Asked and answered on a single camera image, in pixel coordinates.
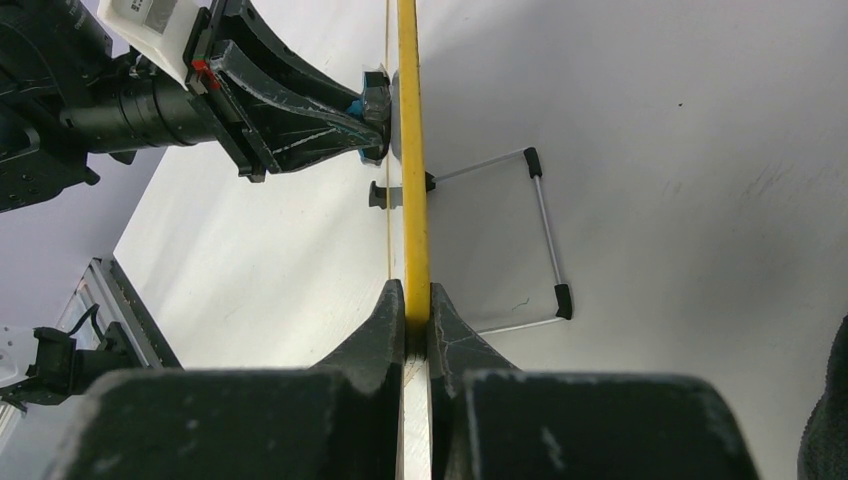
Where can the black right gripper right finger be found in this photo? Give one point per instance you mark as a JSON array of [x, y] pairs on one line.
[[493, 420]]

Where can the black floral blanket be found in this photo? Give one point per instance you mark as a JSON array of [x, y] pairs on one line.
[[823, 449]]

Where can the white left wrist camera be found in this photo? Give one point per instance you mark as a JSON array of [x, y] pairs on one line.
[[159, 29]]

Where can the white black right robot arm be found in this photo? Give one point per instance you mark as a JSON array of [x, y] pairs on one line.
[[40, 364]]

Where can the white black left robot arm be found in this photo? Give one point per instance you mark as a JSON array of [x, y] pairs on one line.
[[138, 75]]

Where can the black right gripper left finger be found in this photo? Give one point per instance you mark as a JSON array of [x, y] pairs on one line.
[[338, 419]]

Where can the blue whiteboard eraser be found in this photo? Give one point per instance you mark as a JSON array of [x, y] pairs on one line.
[[374, 108]]

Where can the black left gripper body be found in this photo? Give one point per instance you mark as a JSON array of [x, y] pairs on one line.
[[207, 83]]

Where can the yellow framed whiteboard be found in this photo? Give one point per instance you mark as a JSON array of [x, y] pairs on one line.
[[408, 240]]

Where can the aluminium rail frame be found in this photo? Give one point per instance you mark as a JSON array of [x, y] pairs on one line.
[[104, 313]]

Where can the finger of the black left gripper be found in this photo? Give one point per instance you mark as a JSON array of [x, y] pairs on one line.
[[269, 81], [316, 139]]

